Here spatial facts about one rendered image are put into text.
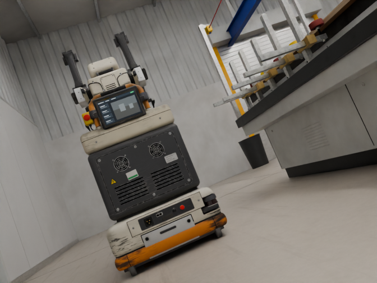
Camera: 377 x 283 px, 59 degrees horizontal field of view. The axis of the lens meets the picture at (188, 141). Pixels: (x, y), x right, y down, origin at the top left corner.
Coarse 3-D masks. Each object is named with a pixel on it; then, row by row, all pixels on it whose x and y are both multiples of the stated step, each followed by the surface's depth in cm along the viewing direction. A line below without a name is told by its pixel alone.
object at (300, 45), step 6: (318, 36) 189; (324, 36) 189; (300, 42) 186; (318, 42) 191; (282, 48) 184; (288, 48) 184; (294, 48) 185; (300, 48) 188; (264, 54) 181; (270, 54) 182; (276, 54) 182; (282, 54) 186; (264, 60) 182
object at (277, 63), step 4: (296, 56) 213; (300, 56) 213; (280, 60) 210; (284, 60) 211; (268, 64) 209; (272, 64) 209; (276, 64) 209; (280, 64) 210; (256, 68) 207; (260, 68) 207; (264, 68) 208; (268, 68) 208; (272, 68) 211; (244, 72) 205; (248, 72) 205; (252, 72) 206; (256, 72) 206; (260, 72) 210; (244, 76) 207; (248, 76) 207
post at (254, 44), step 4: (252, 40) 242; (252, 44) 243; (256, 44) 242; (256, 48) 241; (256, 52) 242; (260, 52) 241; (256, 56) 244; (260, 64) 242; (264, 64) 240; (264, 72) 242; (268, 80) 240; (272, 80) 239; (272, 84) 238; (276, 84) 239
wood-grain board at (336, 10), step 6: (348, 0) 169; (354, 0) 171; (342, 6) 174; (348, 6) 177; (330, 12) 184; (336, 12) 180; (342, 12) 183; (324, 18) 189; (330, 18) 185; (336, 18) 189; (324, 24) 192; (294, 54) 234
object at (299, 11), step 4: (292, 0) 353; (296, 0) 351; (296, 4) 350; (296, 8) 352; (300, 8) 350; (300, 12) 349; (300, 16) 350; (304, 16) 349; (304, 20) 348; (304, 24) 349; (308, 24) 348; (308, 28) 347; (308, 32) 348
